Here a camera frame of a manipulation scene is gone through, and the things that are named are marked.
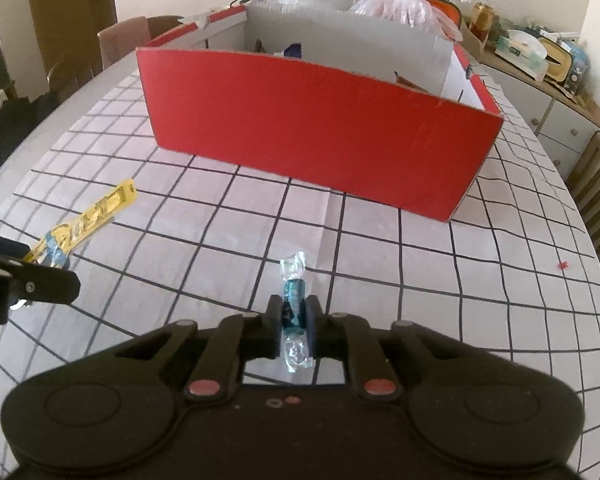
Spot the red cardboard box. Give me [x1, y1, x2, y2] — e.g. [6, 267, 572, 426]
[136, 2, 505, 223]

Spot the blue printed packet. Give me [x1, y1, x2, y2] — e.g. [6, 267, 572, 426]
[570, 42, 593, 96]

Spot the white cabinet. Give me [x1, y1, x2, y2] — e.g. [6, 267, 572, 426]
[455, 20, 600, 181]

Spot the pink cloth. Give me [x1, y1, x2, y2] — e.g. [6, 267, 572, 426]
[97, 17, 153, 73]

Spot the pink-filled plastic bag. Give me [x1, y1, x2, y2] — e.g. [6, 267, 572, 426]
[349, 0, 463, 43]

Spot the orange container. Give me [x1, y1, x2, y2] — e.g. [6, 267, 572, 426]
[430, 0, 463, 26]

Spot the blue candy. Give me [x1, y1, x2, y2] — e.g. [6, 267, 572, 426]
[279, 250, 315, 373]

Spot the brown wooden door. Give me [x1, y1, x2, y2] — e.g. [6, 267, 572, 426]
[25, 0, 118, 101]

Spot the amber liquid glass jar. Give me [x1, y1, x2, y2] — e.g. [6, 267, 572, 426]
[470, 2, 491, 41]

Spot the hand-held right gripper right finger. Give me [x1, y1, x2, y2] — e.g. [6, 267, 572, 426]
[304, 294, 486, 403]

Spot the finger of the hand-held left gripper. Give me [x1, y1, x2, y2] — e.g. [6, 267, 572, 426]
[0, 255, 81, 326]
[0, 230, 28, 263]

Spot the green tissue box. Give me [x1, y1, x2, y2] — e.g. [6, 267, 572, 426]
[495, 30, 546, 78]

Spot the white power strip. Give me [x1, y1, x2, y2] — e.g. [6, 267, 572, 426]
[177, 12, 211, 29]

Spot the black bag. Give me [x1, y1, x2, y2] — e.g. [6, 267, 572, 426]
[0, 95, 56, 191]

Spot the yellow snack packet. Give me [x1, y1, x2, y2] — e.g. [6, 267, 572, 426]
[22, 180, 137, 268]

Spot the checked white tablecloth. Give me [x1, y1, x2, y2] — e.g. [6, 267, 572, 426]
[0, 45, 600, 471]

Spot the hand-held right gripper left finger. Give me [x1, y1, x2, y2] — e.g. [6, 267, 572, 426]
[112, 294, 285, 403]

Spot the yellow case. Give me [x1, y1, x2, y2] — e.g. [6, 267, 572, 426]
[537, 36, 576, 83]

